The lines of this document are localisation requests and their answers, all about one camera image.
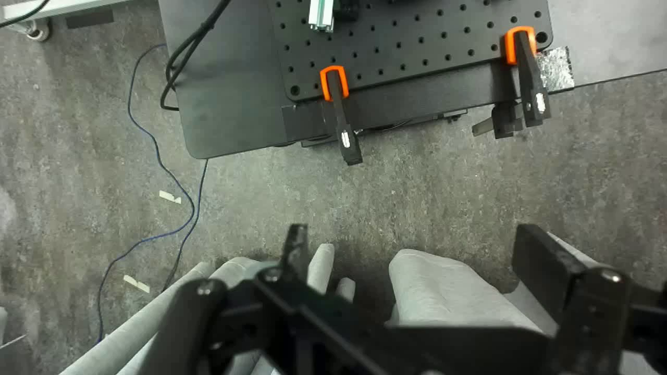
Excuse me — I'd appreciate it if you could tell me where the thin black floor cable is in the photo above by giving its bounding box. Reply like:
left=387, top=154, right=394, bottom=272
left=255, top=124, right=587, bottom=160
left=160, top=157, right=214, bottom=291

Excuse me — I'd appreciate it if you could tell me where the light grey pleated curtain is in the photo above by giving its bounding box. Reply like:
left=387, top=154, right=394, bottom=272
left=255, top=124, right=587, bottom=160
left=59, top=239, right=667, bottom=375

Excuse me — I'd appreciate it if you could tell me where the thick black cable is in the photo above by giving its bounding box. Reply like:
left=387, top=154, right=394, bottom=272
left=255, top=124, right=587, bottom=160
left=159, top=0, right=233, bottom=112

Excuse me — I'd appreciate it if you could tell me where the short aluminium extrusion piece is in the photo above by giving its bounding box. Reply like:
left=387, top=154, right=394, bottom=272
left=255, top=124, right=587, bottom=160
left=299, top=0, right=339, bottom=36

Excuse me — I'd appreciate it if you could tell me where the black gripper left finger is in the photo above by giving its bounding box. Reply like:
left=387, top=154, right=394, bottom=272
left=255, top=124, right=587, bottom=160
left=138, top=222, right=392, bottom=375

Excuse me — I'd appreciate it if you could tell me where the orange black bar clamp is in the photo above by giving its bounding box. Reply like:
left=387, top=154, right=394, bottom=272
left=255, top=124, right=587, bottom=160
left=318, top=62, right=366, bottom=166
left=491, top=24, right=553, bottom=141

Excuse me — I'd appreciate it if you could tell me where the thin blue cable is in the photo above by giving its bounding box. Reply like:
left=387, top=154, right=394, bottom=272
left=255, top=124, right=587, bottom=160
left=95, top=42, right=210, bottom=341

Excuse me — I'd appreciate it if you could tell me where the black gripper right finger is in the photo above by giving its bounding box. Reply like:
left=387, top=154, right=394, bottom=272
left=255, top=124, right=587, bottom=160
left=512, top=222, right=667, bottom=375

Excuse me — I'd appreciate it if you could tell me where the grey caster wheel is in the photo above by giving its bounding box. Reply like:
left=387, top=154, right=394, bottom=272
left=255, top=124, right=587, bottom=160
left=20, top=17, right=55, bottom=44

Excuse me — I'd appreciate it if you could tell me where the silver foil patch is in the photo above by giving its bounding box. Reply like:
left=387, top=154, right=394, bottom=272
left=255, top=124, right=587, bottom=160
left=539, top=45, right=578, bottom=94

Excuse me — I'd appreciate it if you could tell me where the black perforated breadboard plate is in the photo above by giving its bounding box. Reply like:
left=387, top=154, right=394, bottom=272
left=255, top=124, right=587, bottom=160
left=273, top=0, right=557, bottom=103

